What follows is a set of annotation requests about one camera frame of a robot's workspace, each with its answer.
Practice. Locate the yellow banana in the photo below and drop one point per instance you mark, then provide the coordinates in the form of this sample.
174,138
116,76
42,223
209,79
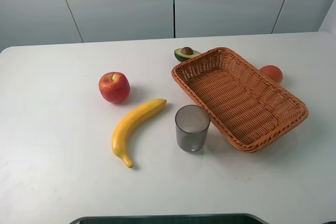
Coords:
125,128

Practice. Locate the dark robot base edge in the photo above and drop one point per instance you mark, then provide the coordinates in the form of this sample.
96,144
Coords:
164,219

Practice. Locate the brown woven wicker basket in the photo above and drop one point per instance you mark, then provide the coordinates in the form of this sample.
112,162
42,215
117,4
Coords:
246,106

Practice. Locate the grey translucent plastic cup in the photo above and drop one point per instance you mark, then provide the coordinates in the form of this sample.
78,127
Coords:
192,123

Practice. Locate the halved avocado with pit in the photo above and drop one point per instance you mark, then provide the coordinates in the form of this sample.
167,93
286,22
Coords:
186,53

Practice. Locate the red apple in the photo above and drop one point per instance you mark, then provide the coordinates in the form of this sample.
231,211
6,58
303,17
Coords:
114,87

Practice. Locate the orange round fruit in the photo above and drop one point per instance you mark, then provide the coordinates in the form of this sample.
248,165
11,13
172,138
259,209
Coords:
273,72

